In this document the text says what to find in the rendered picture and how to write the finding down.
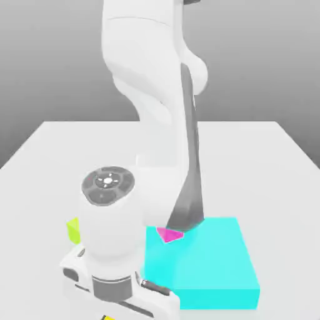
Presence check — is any small lime green cube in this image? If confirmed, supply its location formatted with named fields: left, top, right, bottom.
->
left=66, top=217, right=82, bottom=246

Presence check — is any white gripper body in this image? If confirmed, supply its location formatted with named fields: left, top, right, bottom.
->
left=62, top=281, right=181, bottom=320

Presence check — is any small magenta cube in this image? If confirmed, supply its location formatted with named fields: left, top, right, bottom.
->
left=156, top=226, right=185, bottom=244

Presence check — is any large cyan box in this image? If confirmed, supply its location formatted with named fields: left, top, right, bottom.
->
left=142, top=216, right=261, bottom=311

